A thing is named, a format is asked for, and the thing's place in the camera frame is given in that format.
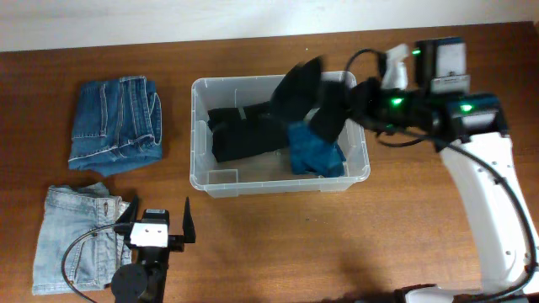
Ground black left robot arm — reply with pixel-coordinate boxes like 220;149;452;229
111;197;196;303

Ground clear plastic storage bin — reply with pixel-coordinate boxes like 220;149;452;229
189;75;371;198

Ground black camera cable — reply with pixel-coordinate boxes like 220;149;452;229
61;222;127;303
344;48;539;303

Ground black left camera cable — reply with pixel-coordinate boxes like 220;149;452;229
61;222;127;303

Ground black right camera cable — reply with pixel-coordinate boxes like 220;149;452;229
344;48;539;303

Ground teal blue shirt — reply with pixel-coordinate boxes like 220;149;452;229
287;122;346;178

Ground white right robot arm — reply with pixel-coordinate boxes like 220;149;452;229
347;37;538;302

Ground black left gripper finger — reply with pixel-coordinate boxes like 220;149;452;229
182;197;196;243
116;195;140;224

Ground black garment with tape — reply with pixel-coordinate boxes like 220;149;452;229
269;56;349;143

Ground folded light blue jeans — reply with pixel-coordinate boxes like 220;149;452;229
32;183;132;295

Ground folded dark blue jeans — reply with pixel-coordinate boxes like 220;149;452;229
68;76;163;177

